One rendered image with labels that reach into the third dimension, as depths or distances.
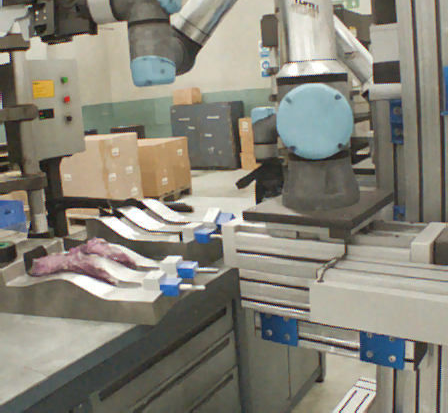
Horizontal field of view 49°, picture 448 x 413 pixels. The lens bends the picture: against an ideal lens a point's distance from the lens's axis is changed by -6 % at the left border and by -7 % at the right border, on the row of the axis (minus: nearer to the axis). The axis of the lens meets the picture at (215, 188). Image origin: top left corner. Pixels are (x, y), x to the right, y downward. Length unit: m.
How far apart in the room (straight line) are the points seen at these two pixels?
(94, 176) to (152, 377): 4.20
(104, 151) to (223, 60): 4.17
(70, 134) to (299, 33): 1.51
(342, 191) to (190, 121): 7.87
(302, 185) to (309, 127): 0.18
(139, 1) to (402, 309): 0.63
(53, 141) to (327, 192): 1.40
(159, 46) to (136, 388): 0.78
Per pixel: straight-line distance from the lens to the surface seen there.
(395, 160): 1.14
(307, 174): 0.94
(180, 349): 1.37
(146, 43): 0.86
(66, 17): 0.95
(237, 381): 1.66
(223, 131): 8.42
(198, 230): 1.38
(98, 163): 5.31
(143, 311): 1.09
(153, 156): 6.04
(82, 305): 1.16
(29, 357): 1.06
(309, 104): 0.78
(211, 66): 9.10
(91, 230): 1.57
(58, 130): 2.15
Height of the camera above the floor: 1.26
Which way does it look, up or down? 10 degrees down
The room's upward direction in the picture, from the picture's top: 5 degrees counter-clockwise
